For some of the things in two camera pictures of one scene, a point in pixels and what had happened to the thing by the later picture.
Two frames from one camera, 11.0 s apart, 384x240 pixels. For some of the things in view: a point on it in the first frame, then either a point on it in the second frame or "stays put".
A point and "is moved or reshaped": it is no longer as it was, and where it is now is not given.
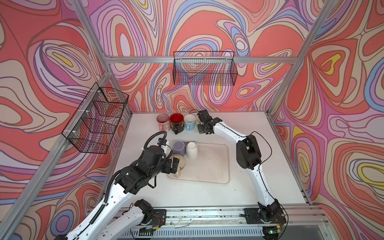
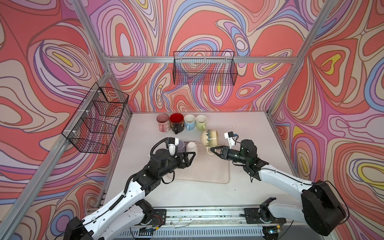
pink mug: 163,122 stays put
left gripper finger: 175,161 to 184,157
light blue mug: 189,120 stays put
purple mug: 179,147 stays put
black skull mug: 177,122 stays put
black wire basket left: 91,128 stays put
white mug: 192,150 stays put
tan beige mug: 181,164 is moved or reshaped
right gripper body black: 201,128 to 235,155
